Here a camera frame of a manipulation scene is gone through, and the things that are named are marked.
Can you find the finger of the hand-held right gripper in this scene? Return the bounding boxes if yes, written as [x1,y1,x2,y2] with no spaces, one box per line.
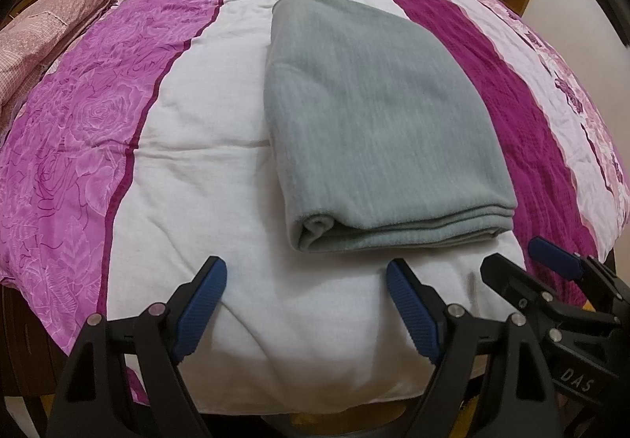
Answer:
[528,236,630,316]
[480,253,567,345]

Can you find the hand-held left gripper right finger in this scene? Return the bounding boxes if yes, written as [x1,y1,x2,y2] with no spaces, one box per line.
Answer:
[385,258,563,438]

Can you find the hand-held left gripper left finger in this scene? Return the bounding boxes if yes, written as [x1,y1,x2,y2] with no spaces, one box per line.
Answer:
[46,256,228,438]

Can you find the grey pants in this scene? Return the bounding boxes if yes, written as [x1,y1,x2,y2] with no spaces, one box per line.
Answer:
[263,0,517,254]

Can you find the purple floral bed blanket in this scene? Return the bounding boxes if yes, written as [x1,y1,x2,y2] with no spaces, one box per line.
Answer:
[0,0,630,414]

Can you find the pink patterned pillow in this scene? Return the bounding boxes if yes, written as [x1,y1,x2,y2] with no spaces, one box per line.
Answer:
[0,0,143,124]

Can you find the dark wooden bed frame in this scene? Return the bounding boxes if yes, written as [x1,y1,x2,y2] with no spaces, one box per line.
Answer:
[0,281,70,399]

